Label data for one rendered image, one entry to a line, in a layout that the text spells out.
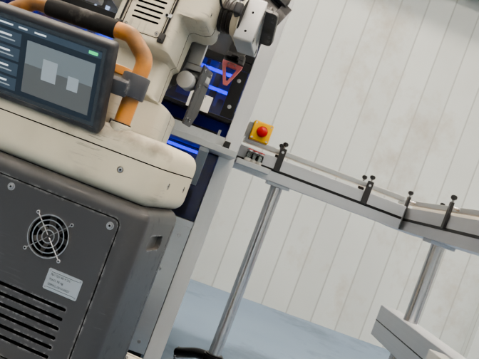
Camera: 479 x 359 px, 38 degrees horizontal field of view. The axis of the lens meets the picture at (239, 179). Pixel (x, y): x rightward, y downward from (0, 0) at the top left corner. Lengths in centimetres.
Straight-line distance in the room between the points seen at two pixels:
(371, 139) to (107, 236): 427
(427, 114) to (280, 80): 116
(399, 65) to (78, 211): 443
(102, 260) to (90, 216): 8
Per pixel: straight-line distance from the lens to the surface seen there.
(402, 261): 558
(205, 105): 256
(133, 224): 131
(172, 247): 257
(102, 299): 133
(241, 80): 258
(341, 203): 271
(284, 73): 536
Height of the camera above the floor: 79
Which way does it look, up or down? level
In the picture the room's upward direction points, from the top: 21 degrees clockwise
